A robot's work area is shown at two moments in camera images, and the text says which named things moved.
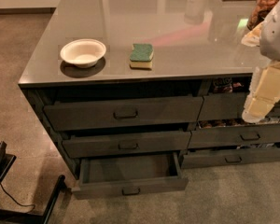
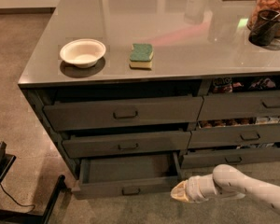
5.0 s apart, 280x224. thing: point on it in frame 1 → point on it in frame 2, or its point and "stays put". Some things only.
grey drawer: [190, 160] stays put
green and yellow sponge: [142, 55] stays put
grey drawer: [128, 175] stays put
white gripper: [276, 35] → [195, 188]
